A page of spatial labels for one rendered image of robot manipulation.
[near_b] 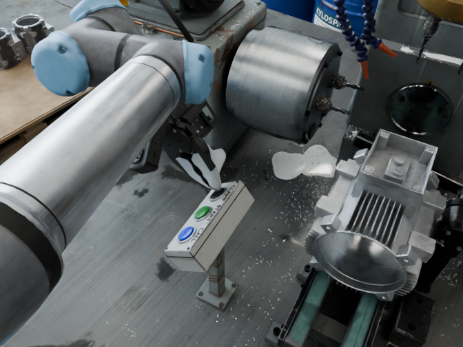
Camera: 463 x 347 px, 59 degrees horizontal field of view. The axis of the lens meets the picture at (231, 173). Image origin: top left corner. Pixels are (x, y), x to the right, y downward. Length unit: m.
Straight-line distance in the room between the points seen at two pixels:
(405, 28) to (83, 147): 0.91
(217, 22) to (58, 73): 0.53
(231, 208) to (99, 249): 0.42
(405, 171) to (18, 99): 2.36
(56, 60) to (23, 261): 0.32
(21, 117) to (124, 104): 2.22
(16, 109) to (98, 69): 2.14
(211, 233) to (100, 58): 0.32
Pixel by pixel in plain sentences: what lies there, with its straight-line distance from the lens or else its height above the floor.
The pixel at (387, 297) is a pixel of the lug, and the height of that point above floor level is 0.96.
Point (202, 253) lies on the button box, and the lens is 0.66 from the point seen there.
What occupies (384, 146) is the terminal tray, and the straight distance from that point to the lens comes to 0.78.
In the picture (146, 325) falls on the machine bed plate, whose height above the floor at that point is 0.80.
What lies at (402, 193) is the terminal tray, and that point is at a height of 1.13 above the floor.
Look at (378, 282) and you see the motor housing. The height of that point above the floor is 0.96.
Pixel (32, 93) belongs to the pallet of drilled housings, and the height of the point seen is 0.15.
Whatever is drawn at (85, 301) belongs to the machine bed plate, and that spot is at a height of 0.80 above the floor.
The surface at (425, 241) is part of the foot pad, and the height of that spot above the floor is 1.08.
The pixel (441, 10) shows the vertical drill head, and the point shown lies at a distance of 0.81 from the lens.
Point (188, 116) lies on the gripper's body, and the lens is 0.67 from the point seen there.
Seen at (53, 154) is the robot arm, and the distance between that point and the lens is 0.33.
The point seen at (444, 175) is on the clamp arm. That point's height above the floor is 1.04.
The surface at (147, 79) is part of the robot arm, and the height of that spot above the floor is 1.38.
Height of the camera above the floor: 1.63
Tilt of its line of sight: 47 degrees down
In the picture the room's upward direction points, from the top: straight up
